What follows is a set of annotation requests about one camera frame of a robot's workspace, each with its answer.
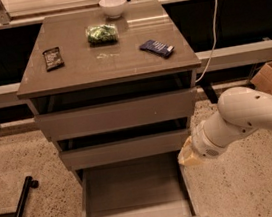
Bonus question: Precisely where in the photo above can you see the grey bottom drawer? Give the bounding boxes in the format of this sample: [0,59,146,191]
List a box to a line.
[82,152,206,217]

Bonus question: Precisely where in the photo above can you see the grey drawer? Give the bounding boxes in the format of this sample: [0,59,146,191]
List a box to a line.
[35,72,196,141]
[82,152,206,217]
[59,117,190,170]

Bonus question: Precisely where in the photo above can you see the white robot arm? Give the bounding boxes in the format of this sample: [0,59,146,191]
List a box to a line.
[177,87,272,166]

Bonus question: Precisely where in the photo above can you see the grey middle drawer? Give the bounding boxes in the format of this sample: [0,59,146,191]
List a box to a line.
[59,117,190,170]

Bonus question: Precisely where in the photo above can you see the grey drawer cabinet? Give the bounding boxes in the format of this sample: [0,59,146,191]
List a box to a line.
[5,0,217,194]

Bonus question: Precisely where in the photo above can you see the grey top drawer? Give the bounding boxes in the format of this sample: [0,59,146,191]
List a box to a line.
[35,72,196,141]

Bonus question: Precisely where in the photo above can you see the blue snack packet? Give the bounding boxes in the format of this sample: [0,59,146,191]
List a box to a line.
[140,40,174,58]

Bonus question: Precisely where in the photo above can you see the green snack bag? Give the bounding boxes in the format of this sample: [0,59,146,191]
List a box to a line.
[85,24,119,46]

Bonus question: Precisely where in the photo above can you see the black snack packet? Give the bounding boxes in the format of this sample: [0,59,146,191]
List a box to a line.
[42,47,64,71]

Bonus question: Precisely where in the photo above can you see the white bowl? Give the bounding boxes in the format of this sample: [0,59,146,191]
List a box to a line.
[99,0,127,19]

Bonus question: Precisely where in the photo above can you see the black bracket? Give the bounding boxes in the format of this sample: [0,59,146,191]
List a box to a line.
[199,80,219,104]

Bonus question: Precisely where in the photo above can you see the black metal frame leg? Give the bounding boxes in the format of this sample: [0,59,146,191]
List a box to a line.
[14,176,39,217]

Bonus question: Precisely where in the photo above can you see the white cable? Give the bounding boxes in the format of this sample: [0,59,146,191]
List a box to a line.
[183,0,230,84]

